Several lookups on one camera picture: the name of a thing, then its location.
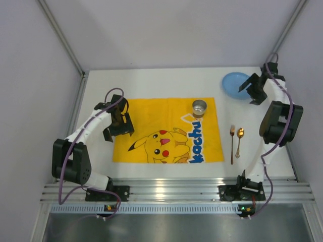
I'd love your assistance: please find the copper fork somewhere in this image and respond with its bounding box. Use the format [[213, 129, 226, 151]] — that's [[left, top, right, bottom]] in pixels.
[[230, 125, 235, 165]]

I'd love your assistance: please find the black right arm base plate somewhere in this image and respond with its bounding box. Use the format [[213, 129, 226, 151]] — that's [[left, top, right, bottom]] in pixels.
[[218, 185, 265, 202]]

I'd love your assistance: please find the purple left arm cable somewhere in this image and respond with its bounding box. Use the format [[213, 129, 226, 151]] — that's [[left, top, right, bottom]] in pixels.
[[58, 87, 124, 220]]

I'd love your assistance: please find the perforated metal cable tray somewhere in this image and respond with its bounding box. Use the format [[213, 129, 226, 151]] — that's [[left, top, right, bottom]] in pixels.
[[50, 204, 254, 214]]

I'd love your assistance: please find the blue plastic plate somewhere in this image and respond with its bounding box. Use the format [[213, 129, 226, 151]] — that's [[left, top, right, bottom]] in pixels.
[[222, 72, 251, 100]]

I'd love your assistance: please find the copper spoon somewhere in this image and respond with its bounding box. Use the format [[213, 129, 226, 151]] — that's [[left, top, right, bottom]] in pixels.
[[235, 128, 245, 158]]

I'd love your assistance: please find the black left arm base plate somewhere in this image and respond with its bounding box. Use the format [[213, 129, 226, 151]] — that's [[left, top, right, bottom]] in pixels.
[[85, 185, 130, 202]]

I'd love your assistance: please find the aluminium mounting rail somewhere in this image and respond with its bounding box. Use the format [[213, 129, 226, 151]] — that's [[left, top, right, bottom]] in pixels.
[[40, 177, 315, 202]]

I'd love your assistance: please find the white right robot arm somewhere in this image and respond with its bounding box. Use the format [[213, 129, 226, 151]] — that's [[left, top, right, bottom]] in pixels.
[[239, 62, 303, 183]]

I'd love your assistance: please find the steel cup with cork base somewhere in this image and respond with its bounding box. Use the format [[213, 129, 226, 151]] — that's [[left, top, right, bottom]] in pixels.
[[192, 99, 207, 118]]

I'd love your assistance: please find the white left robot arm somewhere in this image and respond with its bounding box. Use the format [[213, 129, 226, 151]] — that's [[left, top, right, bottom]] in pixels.
[[51, 94, 134, 190]]

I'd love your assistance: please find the yellow Pikachu cloth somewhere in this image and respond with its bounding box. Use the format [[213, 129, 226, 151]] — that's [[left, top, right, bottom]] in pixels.
[[113, 97, 224, 164]]

